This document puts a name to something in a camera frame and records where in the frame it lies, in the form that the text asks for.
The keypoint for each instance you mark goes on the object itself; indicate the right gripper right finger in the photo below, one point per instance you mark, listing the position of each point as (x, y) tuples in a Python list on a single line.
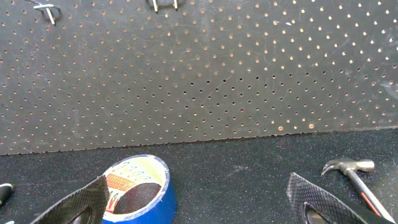
[(314, 199)]

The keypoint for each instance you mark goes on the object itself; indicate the roll of blue tape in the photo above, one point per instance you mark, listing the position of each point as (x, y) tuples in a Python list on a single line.
[(155, 211)]

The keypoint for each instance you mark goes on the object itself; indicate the black pegboard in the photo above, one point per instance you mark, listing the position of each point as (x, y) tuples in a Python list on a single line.
[(199, 77)]

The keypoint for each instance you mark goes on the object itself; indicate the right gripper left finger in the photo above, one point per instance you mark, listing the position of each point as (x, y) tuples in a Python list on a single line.
[(84, 199)]

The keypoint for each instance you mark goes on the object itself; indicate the hammer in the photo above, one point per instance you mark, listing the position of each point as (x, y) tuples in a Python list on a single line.
[(348, 165)]

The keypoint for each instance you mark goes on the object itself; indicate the metal hook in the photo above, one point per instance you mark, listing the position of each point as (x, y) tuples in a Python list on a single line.
[(49, 14), (155, 6)]

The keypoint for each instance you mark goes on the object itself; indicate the black and white pliers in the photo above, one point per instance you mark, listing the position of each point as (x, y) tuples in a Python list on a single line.
[(4, 191)]

